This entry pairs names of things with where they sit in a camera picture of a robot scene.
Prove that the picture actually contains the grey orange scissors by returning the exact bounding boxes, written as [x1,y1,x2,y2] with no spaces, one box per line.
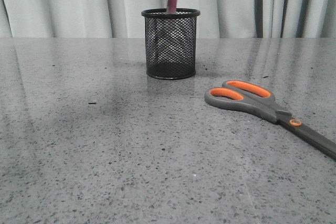
[204,80,335,159]

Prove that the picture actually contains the black mesh pen cup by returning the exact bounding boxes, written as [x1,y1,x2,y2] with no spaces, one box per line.
[141,8,201,80]

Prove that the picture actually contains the grey curtain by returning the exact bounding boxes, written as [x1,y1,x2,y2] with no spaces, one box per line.
[1,0,335,38]

